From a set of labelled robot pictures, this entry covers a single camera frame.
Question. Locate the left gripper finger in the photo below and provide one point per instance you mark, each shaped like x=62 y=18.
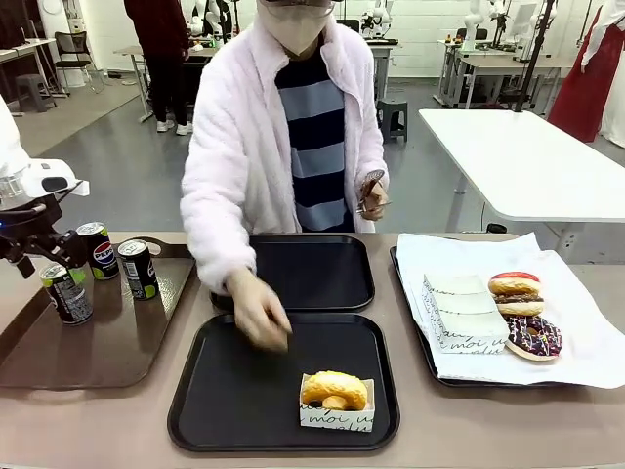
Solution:
x=73 y=249
x=24 y=264

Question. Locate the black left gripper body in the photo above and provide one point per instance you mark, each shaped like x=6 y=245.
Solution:
x=24 y=229

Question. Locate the black green Pepsi can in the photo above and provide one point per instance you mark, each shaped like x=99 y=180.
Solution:
x=68 y=303
x=139 y=273
x=105 y=254

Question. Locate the person's left forearm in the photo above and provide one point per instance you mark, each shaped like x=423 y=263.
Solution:
x=381 y=161

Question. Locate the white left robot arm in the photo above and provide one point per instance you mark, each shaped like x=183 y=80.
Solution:
x=19 y=161

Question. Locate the person's right forearm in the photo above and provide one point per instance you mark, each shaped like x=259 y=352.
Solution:
x=215 y=244

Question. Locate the person's right hand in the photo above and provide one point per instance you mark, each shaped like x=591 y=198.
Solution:
x=259 y=312

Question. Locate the person's left hand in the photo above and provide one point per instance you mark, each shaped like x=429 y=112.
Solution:
x=378 y=200

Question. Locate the grey plastic stool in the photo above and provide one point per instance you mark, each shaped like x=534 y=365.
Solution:
x=392 y=103
x=34 y=80

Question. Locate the beige lab table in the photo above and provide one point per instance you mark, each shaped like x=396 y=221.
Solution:
x=29 y=44
x=129 y=50
x=512 y=63
x=381 y=49

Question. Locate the black office chair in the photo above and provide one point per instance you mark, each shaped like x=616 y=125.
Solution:
x=73 y=46

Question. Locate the black plastic tray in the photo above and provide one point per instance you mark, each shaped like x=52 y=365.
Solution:
x=317 y=273
x=488 y=383
x=234 y=391

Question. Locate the standing person in dark clothes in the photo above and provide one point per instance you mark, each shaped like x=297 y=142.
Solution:
x=156 y=29

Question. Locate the person in pale fleece jacket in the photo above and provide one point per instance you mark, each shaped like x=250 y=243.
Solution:
x=317 y=146

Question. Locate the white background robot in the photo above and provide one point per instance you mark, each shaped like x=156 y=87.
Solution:
x=473 y=24
x=210 y=14
x=378 y=17

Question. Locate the yellow glazed donut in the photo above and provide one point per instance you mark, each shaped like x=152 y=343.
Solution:
x=332 y=383

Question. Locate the beige face mask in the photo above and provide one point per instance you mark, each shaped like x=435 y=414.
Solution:
x=293 y=29

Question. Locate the dark-framed glasses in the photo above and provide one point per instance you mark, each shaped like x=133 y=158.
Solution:
x=312 y=4

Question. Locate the red glazed donut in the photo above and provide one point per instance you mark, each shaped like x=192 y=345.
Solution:
x=512 y=283

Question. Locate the chocolate glazed donut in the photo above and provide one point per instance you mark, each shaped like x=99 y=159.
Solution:
x=520 y=305

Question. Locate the large white table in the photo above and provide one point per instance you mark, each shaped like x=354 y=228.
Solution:
x=527 y=161

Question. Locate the chocolate sprinkle donut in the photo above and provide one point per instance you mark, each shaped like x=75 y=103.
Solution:
x=547 y=337

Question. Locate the black tripod pole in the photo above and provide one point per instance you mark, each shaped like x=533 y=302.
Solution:
x=534 y=58

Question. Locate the white paper sheet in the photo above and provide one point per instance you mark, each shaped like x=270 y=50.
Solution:
x=586 y=317

